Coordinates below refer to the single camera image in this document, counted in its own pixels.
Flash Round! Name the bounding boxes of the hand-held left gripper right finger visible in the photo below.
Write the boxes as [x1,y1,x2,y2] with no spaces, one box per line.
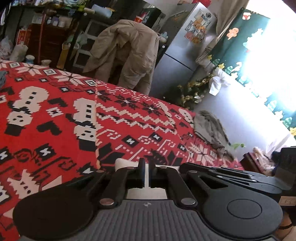
[149,160,228,206]

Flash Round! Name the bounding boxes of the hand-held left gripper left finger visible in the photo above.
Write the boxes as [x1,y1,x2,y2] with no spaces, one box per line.
[66,158,147,207]

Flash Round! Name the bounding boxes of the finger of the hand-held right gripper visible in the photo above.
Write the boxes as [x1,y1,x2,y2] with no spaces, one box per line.
[180,162,255,176]
[203,175,281,190]

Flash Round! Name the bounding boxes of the cream knit striped vest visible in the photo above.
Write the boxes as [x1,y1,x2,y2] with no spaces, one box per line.
[115,158,169,200]

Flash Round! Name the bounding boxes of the dark blue fuzzy cloth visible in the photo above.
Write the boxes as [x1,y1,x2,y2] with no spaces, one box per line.
[270,151,281,167]

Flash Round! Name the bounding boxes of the dark wooden nightstand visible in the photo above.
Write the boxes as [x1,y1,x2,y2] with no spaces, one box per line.
[239,152,278,176]

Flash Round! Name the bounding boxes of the cream cloth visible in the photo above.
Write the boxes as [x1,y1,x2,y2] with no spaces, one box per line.
[253,147,271,169]

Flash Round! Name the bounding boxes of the grey shirt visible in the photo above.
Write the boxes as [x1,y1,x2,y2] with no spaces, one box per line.
[194,110,234,160]

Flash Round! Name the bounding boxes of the small christmas tree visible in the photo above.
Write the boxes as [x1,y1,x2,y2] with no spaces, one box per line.
[163,73,216,110]

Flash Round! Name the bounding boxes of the white ribbon bow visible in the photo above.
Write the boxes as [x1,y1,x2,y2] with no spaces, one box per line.
[208,68,232,96]

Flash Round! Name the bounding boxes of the red patterned blanket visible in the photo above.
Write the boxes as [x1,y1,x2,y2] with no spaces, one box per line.
[0,59,243,241]

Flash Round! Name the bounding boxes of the grey refrigerator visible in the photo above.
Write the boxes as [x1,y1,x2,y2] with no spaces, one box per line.
[149,2,218,100]

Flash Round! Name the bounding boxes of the beige puffer jacket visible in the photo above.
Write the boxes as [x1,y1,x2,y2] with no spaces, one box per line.
[83,19,160,94]

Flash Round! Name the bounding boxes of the green printed curtain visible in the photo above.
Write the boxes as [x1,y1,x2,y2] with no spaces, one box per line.
[208,8,296,137]

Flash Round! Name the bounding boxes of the white storage rack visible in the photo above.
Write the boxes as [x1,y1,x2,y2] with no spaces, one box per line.
[73,19,109,69]

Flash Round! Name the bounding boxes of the yellow paper bag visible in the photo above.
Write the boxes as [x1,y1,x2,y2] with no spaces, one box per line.
[57,44,70,70]

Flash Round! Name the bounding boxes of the group of fridge magnets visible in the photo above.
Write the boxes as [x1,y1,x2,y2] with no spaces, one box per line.
[184,11,212,44]

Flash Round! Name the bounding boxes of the teal cloth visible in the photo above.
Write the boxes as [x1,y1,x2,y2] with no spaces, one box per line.
[74,32,88,44]

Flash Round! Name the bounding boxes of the dark wooden drawer cabinet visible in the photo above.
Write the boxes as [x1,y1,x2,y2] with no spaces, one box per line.
[30,22,74,67]

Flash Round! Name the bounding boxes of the beige curtain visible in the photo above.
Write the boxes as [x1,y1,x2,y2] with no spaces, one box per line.
[195,0,250,67]

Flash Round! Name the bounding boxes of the black monitor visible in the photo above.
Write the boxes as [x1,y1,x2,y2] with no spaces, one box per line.
[139,5,166,28]

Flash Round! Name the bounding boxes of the light blue box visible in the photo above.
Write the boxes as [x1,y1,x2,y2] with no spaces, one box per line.
[91,4,112,18]

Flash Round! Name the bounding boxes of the blue jeans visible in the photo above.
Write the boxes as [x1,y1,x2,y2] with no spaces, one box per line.
[0,71,8,90]

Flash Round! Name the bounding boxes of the white plastic bag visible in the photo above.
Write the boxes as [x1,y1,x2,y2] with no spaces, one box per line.
[9,43,28,62]

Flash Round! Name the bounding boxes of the red flat box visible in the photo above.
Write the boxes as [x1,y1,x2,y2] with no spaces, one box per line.
[16,29,31,47]

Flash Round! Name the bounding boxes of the red printed plastic bag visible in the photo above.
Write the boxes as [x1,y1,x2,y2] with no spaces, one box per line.
[0,36,14,59]

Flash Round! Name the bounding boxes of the red broom handle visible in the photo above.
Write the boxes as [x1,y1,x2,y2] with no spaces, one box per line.
[38,13,45,62]

